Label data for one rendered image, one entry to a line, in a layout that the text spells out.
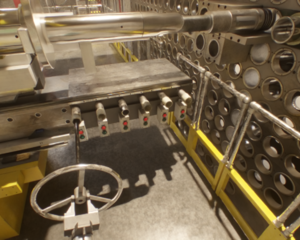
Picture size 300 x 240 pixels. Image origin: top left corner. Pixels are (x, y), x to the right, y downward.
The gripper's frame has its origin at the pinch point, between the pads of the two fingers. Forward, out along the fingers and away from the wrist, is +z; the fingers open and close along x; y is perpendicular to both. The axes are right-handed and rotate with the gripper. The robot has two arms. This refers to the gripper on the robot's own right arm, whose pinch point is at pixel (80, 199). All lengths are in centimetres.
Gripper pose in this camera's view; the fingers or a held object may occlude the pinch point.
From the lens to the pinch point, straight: 93.4
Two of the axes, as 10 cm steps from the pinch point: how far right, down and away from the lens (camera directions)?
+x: 9.1, 0.2, 4.1
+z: -3.3, -5.6, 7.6
